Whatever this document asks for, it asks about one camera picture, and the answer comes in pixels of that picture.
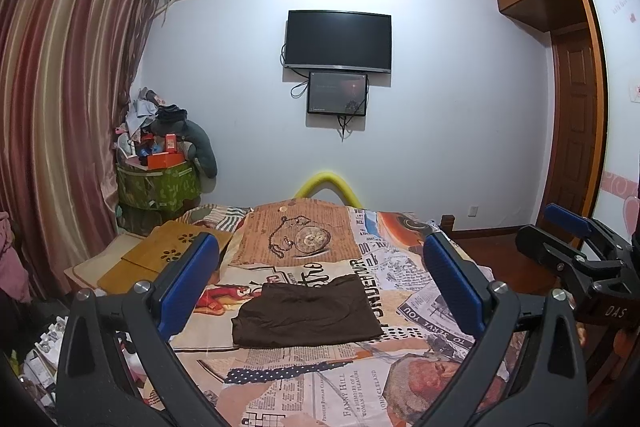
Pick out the brown wooden door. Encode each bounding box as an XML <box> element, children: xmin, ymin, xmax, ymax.
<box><xmin>541</xmin><ymin>27</ymin><xmax>597</xmax><ymax>215</ymax></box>

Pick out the dark brown t-shirt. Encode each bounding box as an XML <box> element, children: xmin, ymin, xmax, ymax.
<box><xmin>232</xmin><ymin>275</ymin><xmax>382</xmax><ymax>349</ymax></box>

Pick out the newspaper print bed sheet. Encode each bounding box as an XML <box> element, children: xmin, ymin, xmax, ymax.
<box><xmin>169</xmin><ymin>199</ymin><xmax>474</xmax><ymax>426</ymax></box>

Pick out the wooden bed post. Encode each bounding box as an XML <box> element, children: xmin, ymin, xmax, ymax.
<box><xmin>439</xmin><ymin>215</ymin><xmax>456</xmax><ymax>239</ymax></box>

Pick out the large black wall television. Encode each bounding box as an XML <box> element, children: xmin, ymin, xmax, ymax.
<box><xmin>283</xmin><ymin>10</ymin><xmax>392</xmax><ymax>74</ymax></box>

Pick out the orange box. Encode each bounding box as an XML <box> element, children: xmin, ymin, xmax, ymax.
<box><xmin>146</xmin><ymin>152</ymin><xmax>184</xmax><ymax>170</ymax></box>

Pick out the small black wall monitor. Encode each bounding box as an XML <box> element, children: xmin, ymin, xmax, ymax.
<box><xmin>307</xmin><ymin>72</ymin><xmax>369</xmax><ymax>117</ymax></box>

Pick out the pink cloth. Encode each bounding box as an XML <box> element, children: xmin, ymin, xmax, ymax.
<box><xmin>0</xmin><ymin>211</ymin><xmax>32</xmax><ymax>303</ymax></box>

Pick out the pile of papers and clutter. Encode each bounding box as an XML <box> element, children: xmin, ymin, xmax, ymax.
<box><xmin>114</xmin><ymin>87</ymin><xmax>164</xmax><ymax>159</ymax></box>

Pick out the yellow foam arch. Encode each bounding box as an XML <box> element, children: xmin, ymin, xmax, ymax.
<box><xmin>294</xmin><ymin>171</ymin><xmax>363</xmax><ymax>208</ymax></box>

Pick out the green patterned storage bag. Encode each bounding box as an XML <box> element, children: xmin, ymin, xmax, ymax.
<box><xmin>116</xmin><ymin>162</ymin><xmax>201</xmax><ymax>212</ymax></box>

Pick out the small red box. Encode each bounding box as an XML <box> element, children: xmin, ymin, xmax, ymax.
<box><xmin>165</xmin><ymin>133</ymin><xmax>178</xmax><ymax>154</ymax></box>

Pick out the striped red beige curtain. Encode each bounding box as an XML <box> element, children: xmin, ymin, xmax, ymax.
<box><xmin>1</xmin><ymin>0</ymin><xmax>160</xmax><ymax>296</ymax></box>

